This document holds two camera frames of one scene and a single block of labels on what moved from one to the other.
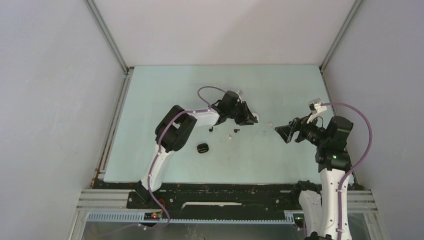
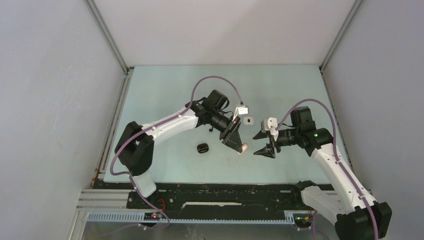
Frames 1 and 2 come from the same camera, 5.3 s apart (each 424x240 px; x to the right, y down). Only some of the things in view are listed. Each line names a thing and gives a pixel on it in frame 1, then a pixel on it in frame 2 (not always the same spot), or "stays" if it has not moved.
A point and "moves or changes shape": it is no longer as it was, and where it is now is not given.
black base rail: (218, 198) stays
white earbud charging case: (255, 115) moves or changes shape
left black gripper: (246, 118) → (229, 136)
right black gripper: (287, 131) → (269, 152)
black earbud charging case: (203, 148) stays
